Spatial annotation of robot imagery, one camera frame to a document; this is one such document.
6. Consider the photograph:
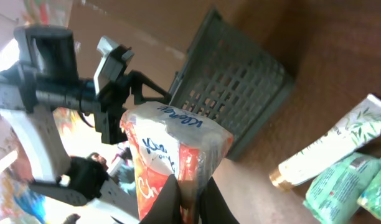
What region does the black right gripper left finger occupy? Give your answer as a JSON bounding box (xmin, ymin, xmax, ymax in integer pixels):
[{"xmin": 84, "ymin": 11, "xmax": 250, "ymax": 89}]
[{"xmin": 139, "ymin": 175, "xmax": 182, "ymax": 224}]

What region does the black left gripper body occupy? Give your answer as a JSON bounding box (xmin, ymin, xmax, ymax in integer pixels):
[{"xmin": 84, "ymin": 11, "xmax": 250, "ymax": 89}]
[{"xmin": 95, "ymin": 46, "xmax": 171, "ymax": 145}]

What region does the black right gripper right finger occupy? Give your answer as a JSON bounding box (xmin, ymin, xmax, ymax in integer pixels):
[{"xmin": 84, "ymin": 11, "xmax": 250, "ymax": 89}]
[{"xmin": 199, "ymin": 177, "xmax": 239, "ymax": 224}]

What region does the orange tissue pack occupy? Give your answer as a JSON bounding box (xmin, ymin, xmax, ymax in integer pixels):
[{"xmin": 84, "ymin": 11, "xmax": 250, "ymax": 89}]
[{"xmin": 120, "ymin": 102, "xmax": 233, "ymax": 223}]

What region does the teal wet wipes pack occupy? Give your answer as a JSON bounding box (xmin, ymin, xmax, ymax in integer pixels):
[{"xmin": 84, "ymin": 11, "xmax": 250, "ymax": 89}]
[{"xmin": 303, "ymin": 152, "xmax": 381, "ymax": 224}]

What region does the green tissue pack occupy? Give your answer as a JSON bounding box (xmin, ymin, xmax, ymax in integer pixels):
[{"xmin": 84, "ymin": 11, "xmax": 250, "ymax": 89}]
[{"xmin": 357, "ymin": 158, "xmax": 381, "ymax": 221}]

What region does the white tube gold cap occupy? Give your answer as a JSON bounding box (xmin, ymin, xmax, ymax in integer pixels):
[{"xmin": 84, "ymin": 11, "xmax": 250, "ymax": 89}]
[{"xmin": 269, "ymin": 94, "xmax": 381, "ymax": 190}]

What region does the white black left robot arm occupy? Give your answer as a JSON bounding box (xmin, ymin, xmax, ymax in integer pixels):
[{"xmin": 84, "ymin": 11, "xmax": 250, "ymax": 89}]
[{"xmin": 0, "ymin": 25, "xmax": 171, "ymax": 223}]

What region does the grey plastic mesh basket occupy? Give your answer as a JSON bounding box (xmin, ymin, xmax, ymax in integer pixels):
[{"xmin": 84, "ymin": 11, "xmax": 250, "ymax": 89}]
[{"xmin": 169, "ymin": 7, "xmax": 294, "ymax": 161}]

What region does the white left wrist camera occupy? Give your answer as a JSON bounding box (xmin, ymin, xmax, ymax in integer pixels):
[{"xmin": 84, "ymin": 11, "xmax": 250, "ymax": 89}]
[{"xmin": 93, "ymin": 35, "xmax": 121, "ymax": 96}]

